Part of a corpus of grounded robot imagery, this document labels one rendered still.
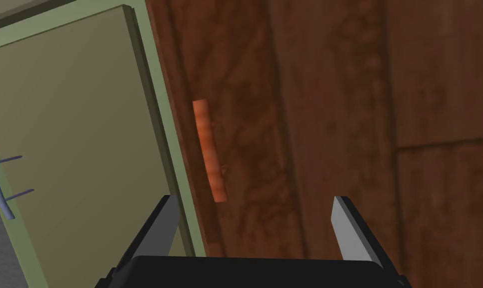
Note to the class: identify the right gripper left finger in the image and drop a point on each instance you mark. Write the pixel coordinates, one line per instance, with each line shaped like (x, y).
(158, 232)

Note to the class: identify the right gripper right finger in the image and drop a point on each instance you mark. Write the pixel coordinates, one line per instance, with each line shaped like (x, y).
(351, 236)

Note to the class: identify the olive green cupboard door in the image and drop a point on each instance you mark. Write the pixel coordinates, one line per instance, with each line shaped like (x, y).
(73, 140)

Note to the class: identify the brown wooden cupboard door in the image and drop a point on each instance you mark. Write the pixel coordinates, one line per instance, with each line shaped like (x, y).
(289, 120)

